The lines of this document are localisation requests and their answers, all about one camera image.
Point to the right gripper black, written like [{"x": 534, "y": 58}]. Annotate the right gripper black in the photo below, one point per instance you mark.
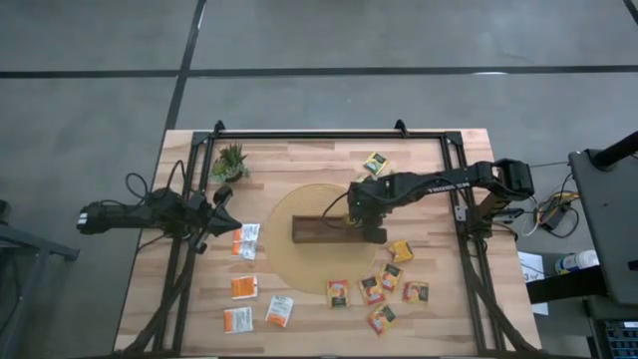
[{"x": 369, "y": 199}]

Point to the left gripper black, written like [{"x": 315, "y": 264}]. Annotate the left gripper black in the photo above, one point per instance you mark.
[{"x": 202, "y": 219}]

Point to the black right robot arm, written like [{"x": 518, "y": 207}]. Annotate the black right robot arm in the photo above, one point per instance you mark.
[{"x": 448, "y": 180}]

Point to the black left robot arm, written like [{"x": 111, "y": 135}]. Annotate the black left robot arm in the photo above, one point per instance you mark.
[{"x": 124, "y": 217}]

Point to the white orange tea packet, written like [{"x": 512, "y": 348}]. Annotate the white orange tea packet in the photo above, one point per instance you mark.
[
  {"x": 238, "y": 319},
  {"x": 247, "y": 233},
  {"x": 245, "y": 251},
  {"x": 244, "y": 287},
  {"x": 279, "y": 310}
]

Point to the brown wooden tea box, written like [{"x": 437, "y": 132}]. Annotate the brown wooden tea box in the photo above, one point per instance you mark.
[{"x": 314, "y": 232}]

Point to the orange red mango tea packet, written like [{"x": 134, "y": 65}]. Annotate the orange red mango tea packet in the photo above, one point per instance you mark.
[
  {"x": 390, "y": 277},
  {"x": 371, "y": 290},
  {"x": 415, "y": 292}
]

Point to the black tea packets in box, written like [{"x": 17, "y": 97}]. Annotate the black tea packets in box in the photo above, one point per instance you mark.
[{"x": 382, "y": 319}]

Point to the potted green succulent plant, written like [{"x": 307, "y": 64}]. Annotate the potted green succulent plant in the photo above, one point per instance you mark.
[{"x": 229, "y": 164}]

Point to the round woven beige placemat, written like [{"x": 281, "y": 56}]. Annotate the round woven beige placemat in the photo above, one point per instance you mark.
[{"x": 319, "y": 269}]

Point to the clear mango snack packet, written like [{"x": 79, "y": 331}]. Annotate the clear mango snack packet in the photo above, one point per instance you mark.
[{"x": 338, "y": 293}]

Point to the white paper sheet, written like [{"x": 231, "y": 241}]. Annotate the white paper sheet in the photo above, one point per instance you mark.
[{"x": 531, "y": 271}]

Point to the grey metal stand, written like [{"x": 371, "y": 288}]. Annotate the grey metal stand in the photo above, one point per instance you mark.
[{"x": 30, "y": 244}]

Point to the white bottle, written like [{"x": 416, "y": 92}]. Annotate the white bottle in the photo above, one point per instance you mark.
[{"x": 578, "y": 261}]

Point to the black keyboard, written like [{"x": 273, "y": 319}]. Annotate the black keyboard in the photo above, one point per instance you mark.
[{"x": 620, "y": 339}]

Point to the black aluminium table frame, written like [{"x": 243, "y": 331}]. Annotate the black aluminium table frame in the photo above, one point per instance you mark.
[{"x": 324, "y": 135}]

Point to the silver metal bracket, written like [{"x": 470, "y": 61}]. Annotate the silver metal bracket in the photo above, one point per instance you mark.
[{"x": 461, "y": 213}]

